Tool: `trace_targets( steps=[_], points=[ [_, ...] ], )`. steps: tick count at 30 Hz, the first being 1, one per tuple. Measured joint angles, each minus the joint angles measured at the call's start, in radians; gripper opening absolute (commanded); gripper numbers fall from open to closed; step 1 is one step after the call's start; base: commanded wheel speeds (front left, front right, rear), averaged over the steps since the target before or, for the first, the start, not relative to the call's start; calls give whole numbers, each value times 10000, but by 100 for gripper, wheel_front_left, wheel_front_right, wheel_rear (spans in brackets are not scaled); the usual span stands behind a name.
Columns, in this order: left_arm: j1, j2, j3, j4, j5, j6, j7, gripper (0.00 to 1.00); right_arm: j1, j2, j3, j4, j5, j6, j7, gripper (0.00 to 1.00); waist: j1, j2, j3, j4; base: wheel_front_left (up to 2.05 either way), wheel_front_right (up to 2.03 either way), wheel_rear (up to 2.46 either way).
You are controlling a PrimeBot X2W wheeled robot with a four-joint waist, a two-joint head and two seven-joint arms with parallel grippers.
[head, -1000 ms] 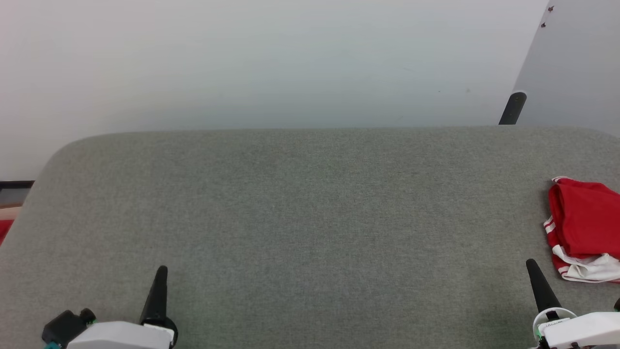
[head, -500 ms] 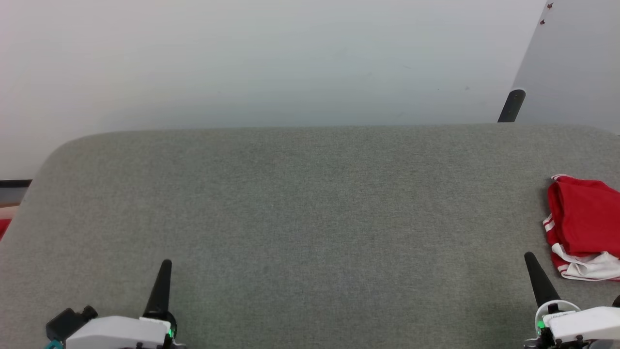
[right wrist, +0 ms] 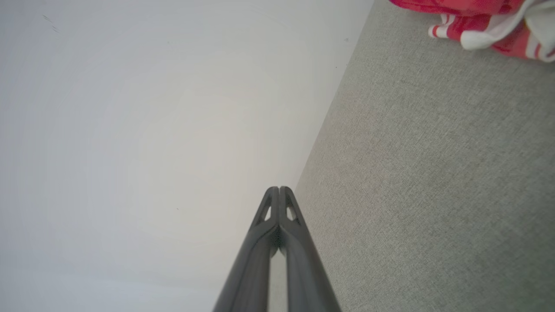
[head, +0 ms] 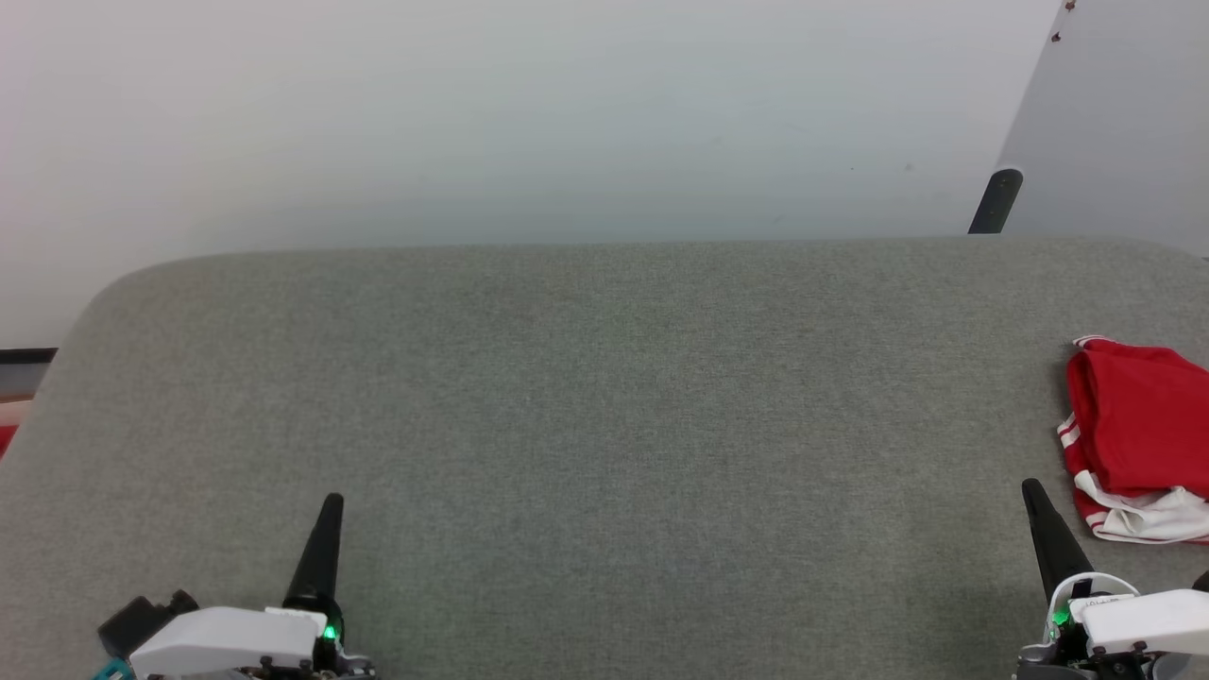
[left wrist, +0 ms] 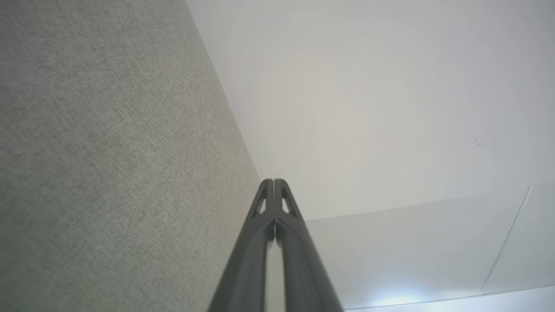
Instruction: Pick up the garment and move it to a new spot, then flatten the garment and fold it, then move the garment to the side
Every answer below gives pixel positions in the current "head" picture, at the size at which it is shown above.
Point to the black upright pole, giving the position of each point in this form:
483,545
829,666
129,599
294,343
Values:
996,203

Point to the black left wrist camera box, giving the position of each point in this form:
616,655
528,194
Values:
142,619

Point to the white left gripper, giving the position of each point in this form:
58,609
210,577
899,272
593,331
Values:
227,647

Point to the black baseboard strip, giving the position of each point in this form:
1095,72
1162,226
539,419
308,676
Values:
24,355

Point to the red and white basketball jersey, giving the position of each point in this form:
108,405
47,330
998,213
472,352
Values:
1143,425

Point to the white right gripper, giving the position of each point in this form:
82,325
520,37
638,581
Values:
1143,633

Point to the red cloth in basket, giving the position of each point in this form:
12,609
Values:
6,439

